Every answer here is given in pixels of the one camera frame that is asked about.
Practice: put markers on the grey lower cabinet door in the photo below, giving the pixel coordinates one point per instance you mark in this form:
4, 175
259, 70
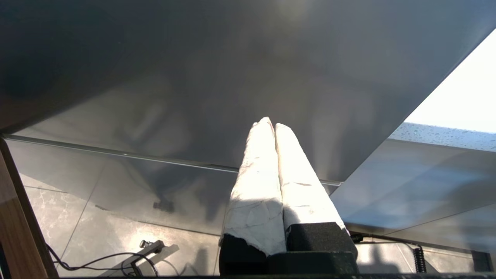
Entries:
116, 186

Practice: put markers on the grey cabinet door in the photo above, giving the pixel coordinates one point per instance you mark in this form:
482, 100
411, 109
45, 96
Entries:
193, 77
116, 186

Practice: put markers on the white tall cabinet side panel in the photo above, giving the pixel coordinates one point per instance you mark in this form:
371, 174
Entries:
465, 97

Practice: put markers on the metal floor bracket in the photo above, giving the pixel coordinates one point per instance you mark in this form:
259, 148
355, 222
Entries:
149, 248

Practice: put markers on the brown wooden panel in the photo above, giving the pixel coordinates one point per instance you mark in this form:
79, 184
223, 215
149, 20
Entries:
15, 232

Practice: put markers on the small black box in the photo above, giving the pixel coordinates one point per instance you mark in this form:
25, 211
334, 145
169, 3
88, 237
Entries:
481, 261

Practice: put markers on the grey upper cabinet door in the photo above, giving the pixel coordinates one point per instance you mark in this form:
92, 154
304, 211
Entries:
193, 77

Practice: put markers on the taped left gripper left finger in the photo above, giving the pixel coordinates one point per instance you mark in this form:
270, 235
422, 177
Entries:
254, 201

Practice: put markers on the grey metal sheet panel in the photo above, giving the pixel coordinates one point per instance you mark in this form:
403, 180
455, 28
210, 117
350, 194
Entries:
426, 186

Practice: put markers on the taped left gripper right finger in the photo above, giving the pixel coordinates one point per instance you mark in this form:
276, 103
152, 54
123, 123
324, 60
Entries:
306, 197

